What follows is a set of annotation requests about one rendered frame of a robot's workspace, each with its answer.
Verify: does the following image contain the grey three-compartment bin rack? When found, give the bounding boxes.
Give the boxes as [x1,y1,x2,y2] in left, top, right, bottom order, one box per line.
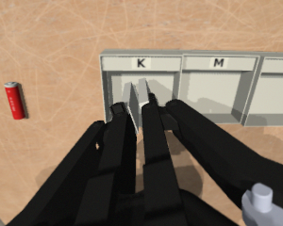
[99,49,283,127]

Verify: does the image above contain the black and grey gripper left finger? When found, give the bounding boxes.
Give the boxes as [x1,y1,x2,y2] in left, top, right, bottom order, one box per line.
[6,82,139,226]

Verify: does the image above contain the red aa battery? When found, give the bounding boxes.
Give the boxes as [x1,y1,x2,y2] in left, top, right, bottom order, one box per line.
[5,82,25,120]

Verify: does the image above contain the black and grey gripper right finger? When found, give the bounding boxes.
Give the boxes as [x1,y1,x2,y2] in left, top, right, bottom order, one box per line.
[139,78,283,226]

